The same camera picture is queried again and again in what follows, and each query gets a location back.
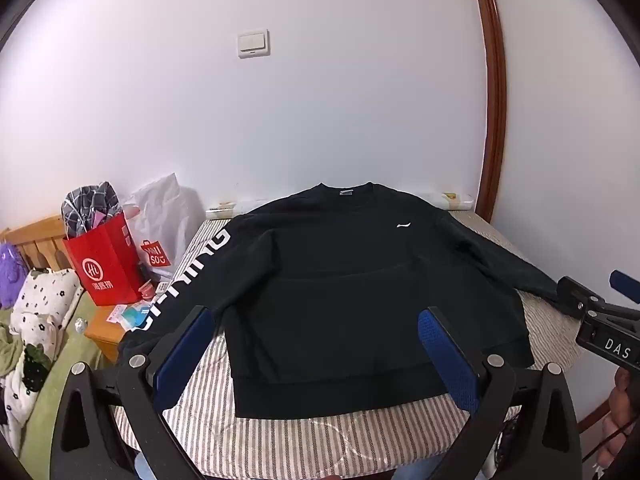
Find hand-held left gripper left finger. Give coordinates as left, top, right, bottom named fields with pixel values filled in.
left=50, top=305, right=226, bottom=480

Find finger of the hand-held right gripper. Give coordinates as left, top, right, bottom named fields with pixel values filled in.
left=609, top=269, right=640, bottom=305
left=556, top=276, right=608, bottom=319

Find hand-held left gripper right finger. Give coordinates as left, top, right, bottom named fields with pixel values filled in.
left=417, top=306, right=586, bottom=480

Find black sweatshirt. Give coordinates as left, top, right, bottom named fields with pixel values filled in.
left=117, top=182, right=568, bottom=418

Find person's right hand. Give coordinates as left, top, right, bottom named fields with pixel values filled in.
left=600, top=366, right=640, bottom=467

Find paper cards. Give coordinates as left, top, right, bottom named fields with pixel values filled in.
left=106, top=304, right=152, bottom=334

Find wooden nightstand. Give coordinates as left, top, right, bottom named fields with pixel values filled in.
left=84, top=304, right=147, bottom=366

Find green bed sheet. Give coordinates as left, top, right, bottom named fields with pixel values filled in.
left=0, top=297, right=113, bottom=461

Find red paper bag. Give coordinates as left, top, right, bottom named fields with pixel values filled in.
left=62, top=211, right=143, bottom=306

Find white plastic bag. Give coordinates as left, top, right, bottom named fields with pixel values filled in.
left=122, top=173, right=206, bottom=281

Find striped bed mattress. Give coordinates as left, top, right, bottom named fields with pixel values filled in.
left=112, top=207, right=588, bottom=480

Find white floral blanket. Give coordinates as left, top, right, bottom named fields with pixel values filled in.
left=0, top=268, right=84, bottom=456

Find plaid cloth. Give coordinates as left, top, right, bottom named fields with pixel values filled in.
left=61, top=181, right=121, bottom=241

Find wooden headboard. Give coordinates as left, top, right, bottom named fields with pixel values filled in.
left=0, top=215, right=71, bottom=272

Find purple plush toy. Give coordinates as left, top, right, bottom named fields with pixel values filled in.
left=0, top=242, right=29, bottom=309

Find brown wooden door frame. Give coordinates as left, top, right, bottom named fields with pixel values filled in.
left=467, top=0, right=508, bottom=223

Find white light switch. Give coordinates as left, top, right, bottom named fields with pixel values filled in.
left=236, top=30, right=271, bottom=59

